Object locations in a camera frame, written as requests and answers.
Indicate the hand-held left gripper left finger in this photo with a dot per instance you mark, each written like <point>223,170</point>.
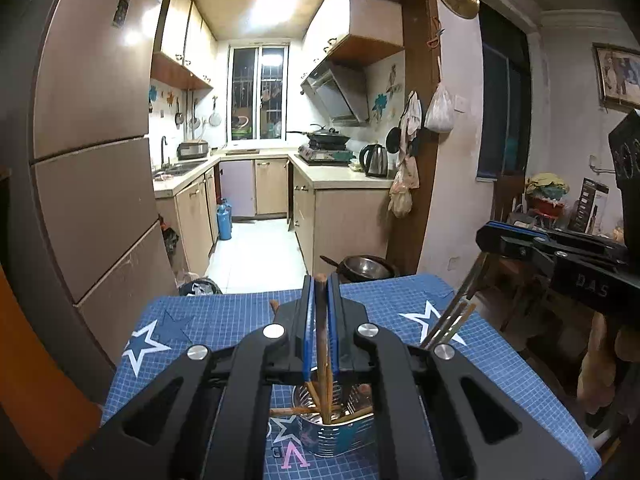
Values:
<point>309,330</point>

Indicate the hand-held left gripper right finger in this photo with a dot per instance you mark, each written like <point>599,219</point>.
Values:
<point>333,330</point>

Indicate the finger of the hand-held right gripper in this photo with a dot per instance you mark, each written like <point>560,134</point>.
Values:
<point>520,227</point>
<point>502,245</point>

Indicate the light wooden chopstick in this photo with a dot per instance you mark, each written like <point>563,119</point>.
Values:
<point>274,307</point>
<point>321,335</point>

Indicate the dark wooden chopstick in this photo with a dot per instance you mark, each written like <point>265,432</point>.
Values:
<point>460,292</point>

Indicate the perforated metal utensil holder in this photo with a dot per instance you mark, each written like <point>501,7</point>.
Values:
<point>340,437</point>

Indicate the person's right hand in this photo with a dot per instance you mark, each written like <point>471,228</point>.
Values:
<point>597,360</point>

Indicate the steel basin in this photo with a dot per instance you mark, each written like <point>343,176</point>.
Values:
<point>367,267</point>

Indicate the black product box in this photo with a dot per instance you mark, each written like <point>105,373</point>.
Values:
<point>589,205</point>

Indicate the blue grid star tablecloth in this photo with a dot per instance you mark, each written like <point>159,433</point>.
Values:
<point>225,315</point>

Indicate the beige hanging plastic bag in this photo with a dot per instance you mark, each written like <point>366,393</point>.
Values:
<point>404,190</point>

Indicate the beige kitchen base cabinets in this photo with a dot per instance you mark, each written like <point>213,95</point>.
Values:
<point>320,215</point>

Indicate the black trash bag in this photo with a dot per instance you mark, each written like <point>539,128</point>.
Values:
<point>200,287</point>

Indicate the dark framed window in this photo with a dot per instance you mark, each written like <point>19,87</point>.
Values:
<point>502,95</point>

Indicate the blue gas cylinder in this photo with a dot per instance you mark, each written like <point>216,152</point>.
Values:
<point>224,220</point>

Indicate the white hanging plastic bag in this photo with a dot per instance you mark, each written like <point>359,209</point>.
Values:
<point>440,110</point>

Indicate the steel electric kettle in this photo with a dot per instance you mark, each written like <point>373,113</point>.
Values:
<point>376,160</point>

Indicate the gas stove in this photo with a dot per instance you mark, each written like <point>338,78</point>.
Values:
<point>324,154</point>

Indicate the black wok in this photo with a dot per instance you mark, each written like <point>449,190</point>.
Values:
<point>325,135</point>

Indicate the silver countertop oven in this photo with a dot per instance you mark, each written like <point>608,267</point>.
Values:
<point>192,150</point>

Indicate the steel range hood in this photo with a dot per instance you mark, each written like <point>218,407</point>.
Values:
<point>335,95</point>

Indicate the barred kitchen window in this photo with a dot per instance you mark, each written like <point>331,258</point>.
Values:
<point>259,90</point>

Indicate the silver refrigerator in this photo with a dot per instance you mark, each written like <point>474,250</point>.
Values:
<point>95,160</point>

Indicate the orange wooden door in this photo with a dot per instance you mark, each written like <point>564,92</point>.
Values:
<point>35,410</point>

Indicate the ceiling lamp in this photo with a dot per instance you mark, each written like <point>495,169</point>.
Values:
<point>276,7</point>

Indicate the framed wall picture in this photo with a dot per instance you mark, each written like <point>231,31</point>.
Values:
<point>617,77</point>

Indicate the wooden wall cabinet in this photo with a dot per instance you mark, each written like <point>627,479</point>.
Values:
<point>360,20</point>
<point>185,40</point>

